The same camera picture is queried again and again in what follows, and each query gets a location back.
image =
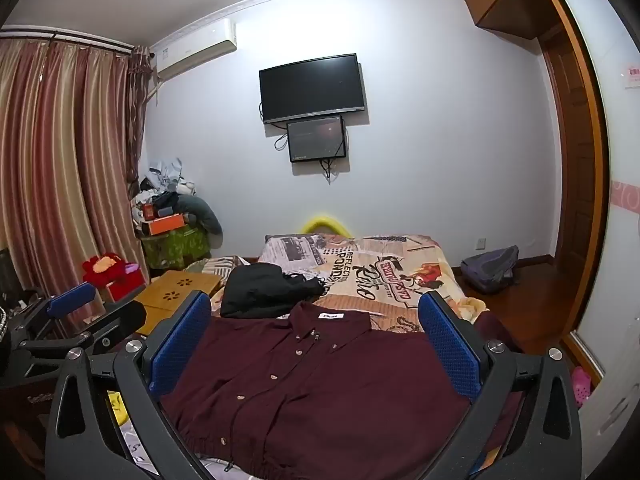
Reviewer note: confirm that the white wall socket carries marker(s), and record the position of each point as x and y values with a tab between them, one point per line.
480	243

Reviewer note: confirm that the grey backpack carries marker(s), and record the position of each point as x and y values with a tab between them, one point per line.
490	269

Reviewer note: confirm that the pink slipper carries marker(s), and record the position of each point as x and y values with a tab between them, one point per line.
580	387

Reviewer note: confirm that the black garment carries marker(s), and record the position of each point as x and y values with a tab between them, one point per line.
265	290

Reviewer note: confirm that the maroon button-up shirt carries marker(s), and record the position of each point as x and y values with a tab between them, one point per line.
320	385

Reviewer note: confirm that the wall-mounted black television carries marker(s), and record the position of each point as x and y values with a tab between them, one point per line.
311	87

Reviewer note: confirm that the printed blanket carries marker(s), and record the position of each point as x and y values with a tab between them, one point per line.
380	270

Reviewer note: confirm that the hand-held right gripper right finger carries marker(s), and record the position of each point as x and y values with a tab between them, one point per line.
447	345

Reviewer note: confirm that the wooden door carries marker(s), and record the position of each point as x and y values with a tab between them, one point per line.
575	185

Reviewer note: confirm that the small black monitor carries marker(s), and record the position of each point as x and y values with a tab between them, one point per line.
316	139

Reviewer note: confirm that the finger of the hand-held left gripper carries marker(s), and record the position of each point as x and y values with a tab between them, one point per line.
70	300
117	320

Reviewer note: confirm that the red plush toy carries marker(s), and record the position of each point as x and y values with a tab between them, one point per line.
102	266

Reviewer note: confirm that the white air conditioner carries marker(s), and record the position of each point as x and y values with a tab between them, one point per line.
195	50

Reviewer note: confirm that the red box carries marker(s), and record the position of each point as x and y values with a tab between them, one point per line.
125	287

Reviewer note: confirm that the orange box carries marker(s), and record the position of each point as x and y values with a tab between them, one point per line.
166	224

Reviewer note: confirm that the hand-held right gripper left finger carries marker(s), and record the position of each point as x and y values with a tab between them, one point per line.
182	345

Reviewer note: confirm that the pile of clutter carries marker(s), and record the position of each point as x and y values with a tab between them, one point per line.
160	185

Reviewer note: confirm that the cartoon printed bed sheet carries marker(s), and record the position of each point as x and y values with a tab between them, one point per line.
117	405

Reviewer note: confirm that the bamboo folding lap table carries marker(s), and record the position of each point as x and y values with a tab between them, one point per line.
170	290

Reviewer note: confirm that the white sliding wardrobe door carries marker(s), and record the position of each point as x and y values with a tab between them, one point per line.
617	135

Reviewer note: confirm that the striped pink curtain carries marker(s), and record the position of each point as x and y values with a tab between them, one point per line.
55	160

